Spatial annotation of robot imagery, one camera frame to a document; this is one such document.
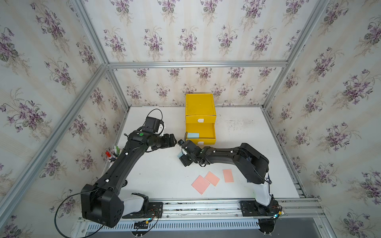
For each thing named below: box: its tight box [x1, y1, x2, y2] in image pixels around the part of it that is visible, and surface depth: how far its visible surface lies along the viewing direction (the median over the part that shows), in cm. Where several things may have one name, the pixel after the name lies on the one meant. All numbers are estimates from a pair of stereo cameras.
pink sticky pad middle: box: [204, 171, 221, 187], surface depth 86 cm
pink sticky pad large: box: [190, 175, 211, 195], surface depth 84 cm
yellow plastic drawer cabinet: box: [185, 93, 217, 146], surface depth 92 cm
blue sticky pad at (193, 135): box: [187, 132, 200, 139], surface depth 95 cm
